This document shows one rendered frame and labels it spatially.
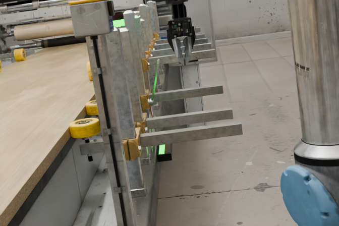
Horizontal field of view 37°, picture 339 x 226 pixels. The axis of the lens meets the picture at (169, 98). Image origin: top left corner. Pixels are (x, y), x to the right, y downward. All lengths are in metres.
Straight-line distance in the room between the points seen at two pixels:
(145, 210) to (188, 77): 2.91
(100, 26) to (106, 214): 0.67
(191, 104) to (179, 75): 0.27
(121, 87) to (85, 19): 0.33
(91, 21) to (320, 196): 0.53
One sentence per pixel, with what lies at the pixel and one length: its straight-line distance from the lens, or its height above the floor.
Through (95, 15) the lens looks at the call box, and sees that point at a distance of 1.00.
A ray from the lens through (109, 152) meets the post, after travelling 1.06.
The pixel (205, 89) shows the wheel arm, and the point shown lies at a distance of 1.84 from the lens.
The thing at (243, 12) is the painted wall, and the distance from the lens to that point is 10.41.
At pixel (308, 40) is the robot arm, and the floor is 1.09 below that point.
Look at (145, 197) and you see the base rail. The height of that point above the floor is 0.70.
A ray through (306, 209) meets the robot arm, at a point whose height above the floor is 0.78.
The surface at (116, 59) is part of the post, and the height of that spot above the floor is 1.07.
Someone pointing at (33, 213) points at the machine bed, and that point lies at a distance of 1.18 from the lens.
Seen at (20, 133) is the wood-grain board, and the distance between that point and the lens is 1.42.
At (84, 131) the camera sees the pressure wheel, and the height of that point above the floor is 0.89.
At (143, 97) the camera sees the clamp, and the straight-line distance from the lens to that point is 1.78.
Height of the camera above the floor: 1.22
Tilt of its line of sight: 12 degrees down
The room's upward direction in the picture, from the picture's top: 8 degrees counter-clockwise
